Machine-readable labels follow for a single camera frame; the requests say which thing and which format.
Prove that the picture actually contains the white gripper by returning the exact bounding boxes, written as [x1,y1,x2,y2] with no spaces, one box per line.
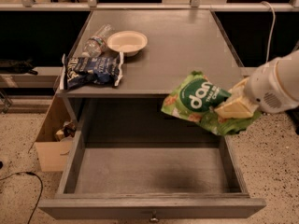
[214,59,299,119]

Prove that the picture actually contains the green rice chip bag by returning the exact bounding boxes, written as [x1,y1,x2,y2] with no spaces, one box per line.
[161,71,262,135]

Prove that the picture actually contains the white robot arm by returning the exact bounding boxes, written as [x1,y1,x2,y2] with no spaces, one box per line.
[214,50,299,119]

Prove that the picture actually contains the open grey drawer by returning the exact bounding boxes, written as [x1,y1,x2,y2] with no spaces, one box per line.
[39,117,265,221]

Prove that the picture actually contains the blue chip bag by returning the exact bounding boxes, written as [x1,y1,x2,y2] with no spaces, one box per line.
[59,52,124,91]

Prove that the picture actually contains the metal drawer knob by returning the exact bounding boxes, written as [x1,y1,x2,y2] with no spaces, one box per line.
[149,212,159,224]

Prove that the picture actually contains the grey wooden cabinet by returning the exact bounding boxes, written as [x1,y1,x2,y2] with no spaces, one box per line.
[57,9,243,133]

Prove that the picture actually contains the clear plastic water bottle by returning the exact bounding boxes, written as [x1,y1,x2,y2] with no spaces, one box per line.
[82,24,114,57]

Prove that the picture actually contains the items inside cardboard box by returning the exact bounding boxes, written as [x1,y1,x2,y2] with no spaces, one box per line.
[55,121,76,141]

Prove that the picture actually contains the cardboard box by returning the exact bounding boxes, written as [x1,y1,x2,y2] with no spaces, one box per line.
[35,96,73,172]

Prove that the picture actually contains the black object on ledge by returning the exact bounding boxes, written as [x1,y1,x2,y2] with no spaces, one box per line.
[0,59,38,76]

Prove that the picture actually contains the grey metal railing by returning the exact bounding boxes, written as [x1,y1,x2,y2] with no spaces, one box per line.
[0,0,299,11]

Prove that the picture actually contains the white hanging cable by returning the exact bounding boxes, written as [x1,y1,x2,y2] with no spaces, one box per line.
[261,0,277,63]

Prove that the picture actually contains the black floor cable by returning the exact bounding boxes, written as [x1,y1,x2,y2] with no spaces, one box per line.
[0,171,44,224]

